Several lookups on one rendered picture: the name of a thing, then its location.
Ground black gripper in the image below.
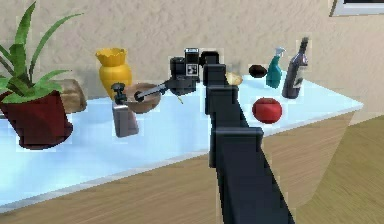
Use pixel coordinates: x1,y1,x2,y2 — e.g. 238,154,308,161
133,56,201,103

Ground brown wooden bowl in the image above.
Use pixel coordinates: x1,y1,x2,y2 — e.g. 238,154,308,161
123,82,163,115

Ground yellow vase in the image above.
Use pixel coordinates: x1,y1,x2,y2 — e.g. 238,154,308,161
94,47,133,100

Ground wooden counter with pale top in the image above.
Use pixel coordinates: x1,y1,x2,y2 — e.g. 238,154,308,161
0,73,365,224

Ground brown bread loaf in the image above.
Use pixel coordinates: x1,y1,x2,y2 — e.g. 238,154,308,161
53,78,88,115

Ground tan potato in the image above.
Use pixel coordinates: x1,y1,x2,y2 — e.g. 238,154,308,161
225,71,244,87

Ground red apple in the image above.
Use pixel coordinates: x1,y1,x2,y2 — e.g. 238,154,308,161
251,97,284,125

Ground green plant in red pot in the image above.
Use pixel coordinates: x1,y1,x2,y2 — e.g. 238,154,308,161
0,1,84,151

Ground teal spray bottle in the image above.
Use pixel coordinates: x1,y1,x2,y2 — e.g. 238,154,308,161
265,46,287,90

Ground dark wine bottle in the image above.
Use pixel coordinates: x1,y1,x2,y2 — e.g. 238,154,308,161
281,36,310,100

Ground white framed window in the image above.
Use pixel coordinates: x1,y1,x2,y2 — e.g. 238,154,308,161
329,0,384,18

